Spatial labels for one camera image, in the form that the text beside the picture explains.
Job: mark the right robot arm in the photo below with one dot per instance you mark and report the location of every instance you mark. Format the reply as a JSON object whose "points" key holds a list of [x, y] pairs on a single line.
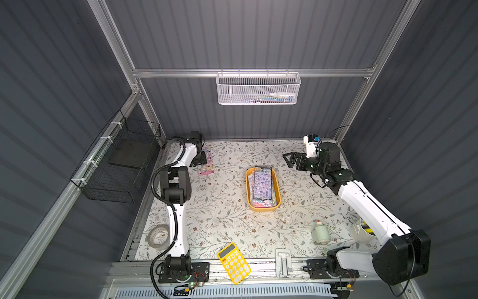
{"points": [[403, 254]]}

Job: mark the white wire basket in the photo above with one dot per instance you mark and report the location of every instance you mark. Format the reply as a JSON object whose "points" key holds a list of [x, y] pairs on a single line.
{"points": [[234, 87]]}

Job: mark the pink cat sticker sheet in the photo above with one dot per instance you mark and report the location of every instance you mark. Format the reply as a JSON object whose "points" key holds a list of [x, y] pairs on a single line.
{"points": [[208, 167]]}

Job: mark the pale green bottle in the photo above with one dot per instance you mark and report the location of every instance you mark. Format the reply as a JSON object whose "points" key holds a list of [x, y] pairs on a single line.
{"points": [[320, 234]]}

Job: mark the white metal bracket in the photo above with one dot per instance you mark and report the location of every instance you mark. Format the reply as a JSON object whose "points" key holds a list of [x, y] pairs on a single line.
{"points": [[283, 261]]}

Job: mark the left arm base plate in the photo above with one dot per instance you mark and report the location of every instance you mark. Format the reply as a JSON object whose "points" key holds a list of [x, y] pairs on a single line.
{"points": [[196, 272]]}

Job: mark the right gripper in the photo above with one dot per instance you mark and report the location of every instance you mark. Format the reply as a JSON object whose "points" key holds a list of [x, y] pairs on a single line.
{"points": [[299, 161]]}

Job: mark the colourful sticker sheet in tray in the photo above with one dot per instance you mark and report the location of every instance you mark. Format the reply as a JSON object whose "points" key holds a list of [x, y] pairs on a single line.
{"points": [[250, 189]]}

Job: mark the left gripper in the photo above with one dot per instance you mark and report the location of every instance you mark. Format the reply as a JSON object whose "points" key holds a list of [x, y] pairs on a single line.
{"points": [[200, 159]]}

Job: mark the white pen cup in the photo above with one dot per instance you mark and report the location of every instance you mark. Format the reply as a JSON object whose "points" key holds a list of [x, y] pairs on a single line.
{"points": [[361, 232]]}

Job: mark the black wire basket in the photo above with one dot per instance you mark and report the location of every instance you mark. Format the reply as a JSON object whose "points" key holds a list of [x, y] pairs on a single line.
{"points": [[120, 165]]}

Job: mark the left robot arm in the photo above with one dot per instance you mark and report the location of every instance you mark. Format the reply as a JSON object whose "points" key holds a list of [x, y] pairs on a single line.
{"points": [[171, 185]]}

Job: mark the yellow storage tray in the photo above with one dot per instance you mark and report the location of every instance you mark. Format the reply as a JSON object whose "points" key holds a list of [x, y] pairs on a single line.
{"points": [[276, 190]]}

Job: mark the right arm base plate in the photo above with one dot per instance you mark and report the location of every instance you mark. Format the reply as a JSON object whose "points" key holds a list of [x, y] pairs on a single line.
{"points": [[328, 269]]}

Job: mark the items in white basket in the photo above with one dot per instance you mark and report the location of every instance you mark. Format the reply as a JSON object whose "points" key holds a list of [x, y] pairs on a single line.
{"points": [[275, 97]]}

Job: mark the yellow calculator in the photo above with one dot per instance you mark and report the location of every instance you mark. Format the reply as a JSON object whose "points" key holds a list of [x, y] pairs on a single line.
{"points": [[234, 263]]}

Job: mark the purple sticker sheet black border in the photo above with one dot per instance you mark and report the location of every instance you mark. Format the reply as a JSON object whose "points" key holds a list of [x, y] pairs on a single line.
{"points": [[262, 192]]}

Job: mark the white tape roll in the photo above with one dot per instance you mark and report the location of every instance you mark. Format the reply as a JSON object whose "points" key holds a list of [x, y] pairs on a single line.
{"points": [[158, 237]]}

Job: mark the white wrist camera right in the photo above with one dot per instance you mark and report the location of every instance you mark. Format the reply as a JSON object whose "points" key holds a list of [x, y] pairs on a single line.
{"points": [[311, 142]]}

